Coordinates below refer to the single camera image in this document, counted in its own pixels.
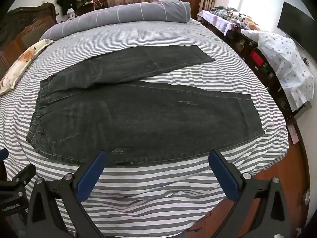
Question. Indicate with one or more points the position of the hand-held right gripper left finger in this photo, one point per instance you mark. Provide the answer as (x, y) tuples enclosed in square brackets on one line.
[(91, 177)]

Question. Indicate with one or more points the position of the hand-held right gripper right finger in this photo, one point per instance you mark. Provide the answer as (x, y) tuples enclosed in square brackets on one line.
[(224, 177)]

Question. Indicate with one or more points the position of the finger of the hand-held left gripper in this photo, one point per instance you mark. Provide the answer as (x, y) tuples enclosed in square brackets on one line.
[(26, 173), (3, 154)]

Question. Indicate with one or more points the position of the dark grey denim pants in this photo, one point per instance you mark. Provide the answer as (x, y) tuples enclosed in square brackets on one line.
[(148, 119)]

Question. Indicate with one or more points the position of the grey white striped bed sheet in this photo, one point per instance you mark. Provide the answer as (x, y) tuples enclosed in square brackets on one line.
[(148, 193)]

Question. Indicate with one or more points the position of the pink paper sheet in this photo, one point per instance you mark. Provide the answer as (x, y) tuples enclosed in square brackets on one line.
[(293, 133)]

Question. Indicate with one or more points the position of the floral pillow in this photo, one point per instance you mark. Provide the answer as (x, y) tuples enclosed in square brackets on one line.
[(19, 64)]

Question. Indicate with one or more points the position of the red box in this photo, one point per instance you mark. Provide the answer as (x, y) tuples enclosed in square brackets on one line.
[(256, 58)]

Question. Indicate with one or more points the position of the white dotted cloth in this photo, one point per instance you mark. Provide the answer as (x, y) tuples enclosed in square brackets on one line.
[(284, 62)]

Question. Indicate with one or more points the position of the dark wooden cabinet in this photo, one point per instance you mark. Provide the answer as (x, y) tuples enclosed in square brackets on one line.
[(244, 48)]

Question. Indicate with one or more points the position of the dark wooden headboard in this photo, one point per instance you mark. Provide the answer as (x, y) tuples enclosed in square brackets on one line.
[(27, 22)]

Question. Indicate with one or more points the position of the small white box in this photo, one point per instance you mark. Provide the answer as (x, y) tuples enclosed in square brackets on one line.
[(70, 13)]

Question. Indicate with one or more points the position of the pale lavender cloth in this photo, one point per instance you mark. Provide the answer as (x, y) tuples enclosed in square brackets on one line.
[(215, 19)]

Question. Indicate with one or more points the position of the pile of patterned clothes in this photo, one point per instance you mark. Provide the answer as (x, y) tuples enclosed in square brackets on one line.
[(235, 14)]

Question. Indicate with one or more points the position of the grey checked pillow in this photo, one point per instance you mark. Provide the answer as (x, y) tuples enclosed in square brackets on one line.
[(123, 14)]

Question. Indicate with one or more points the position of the black television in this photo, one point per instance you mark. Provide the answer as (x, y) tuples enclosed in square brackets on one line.
[(297, 27)]

